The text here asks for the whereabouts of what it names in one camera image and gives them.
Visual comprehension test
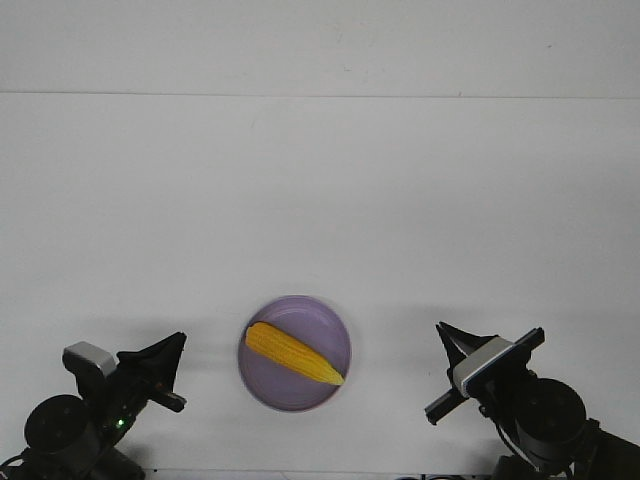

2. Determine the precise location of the yellow corn cob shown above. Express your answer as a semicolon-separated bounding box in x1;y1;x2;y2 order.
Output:
245;322;345;386

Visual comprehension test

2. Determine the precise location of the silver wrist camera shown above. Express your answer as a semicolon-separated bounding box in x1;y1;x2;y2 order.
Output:
62;341;116;399
454;336;531;398

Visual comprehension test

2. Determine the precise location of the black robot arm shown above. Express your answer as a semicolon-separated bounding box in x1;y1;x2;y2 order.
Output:
1;332;187;479
425;322;639;479

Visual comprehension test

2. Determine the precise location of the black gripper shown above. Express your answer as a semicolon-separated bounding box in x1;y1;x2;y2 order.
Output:
102;332;187;430
425;322;545;425

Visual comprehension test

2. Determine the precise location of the purple round plate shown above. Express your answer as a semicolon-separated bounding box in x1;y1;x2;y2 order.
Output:
237;295;352;412

